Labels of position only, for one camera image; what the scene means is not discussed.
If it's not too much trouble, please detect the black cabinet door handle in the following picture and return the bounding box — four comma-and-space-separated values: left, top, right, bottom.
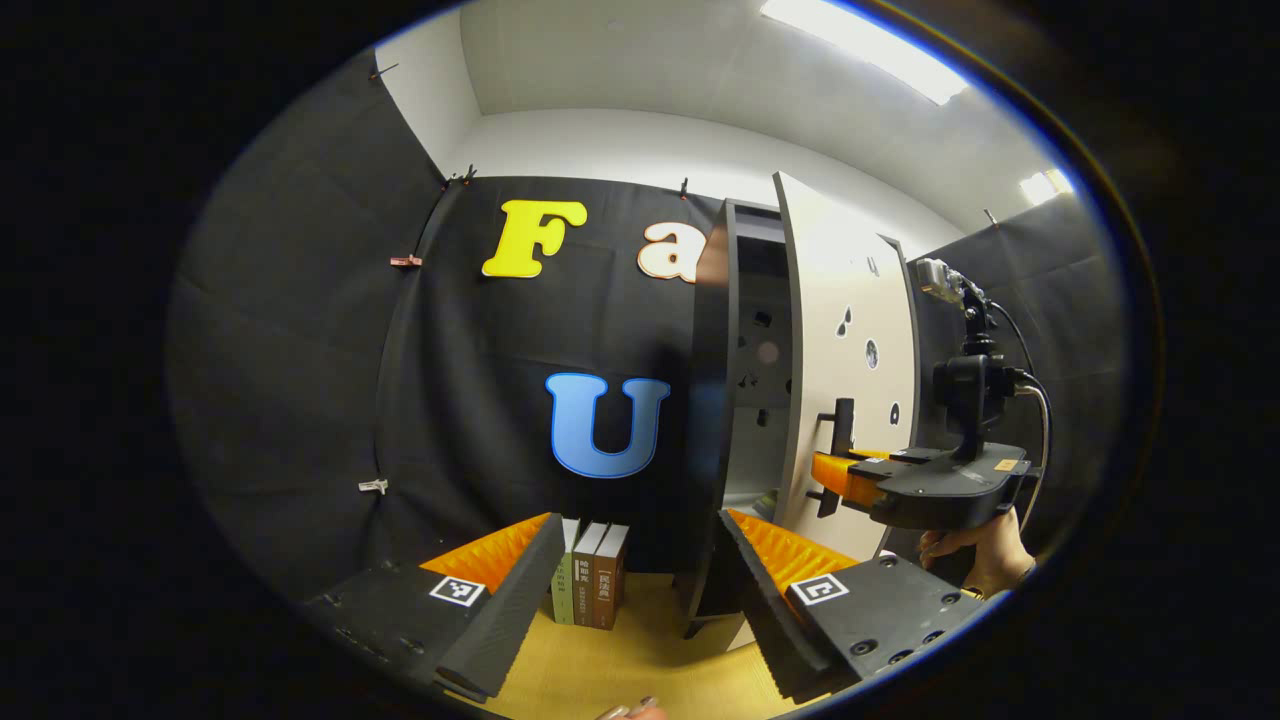
805, 397, 857, 519

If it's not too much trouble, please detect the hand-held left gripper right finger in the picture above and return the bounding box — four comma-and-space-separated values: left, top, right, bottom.
714, 507, 993, 704

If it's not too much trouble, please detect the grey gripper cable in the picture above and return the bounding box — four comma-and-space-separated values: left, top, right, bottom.
988, 300, 1054, 532

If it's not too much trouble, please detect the small ceiling light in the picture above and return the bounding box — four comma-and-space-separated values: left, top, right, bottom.
1019, 167, 1074, 207

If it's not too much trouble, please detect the dark grey cabinet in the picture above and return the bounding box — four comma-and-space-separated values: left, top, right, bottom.
683, 197, 801, 651

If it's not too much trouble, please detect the olive brown book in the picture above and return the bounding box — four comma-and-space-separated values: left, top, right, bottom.
573, 521, 609, 629

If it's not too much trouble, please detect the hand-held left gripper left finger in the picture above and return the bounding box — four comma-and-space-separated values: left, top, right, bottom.
298, 512, 568, 703

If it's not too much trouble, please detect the black backdrop cloth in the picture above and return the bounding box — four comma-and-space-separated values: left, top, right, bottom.
168, 45, 1127, 603

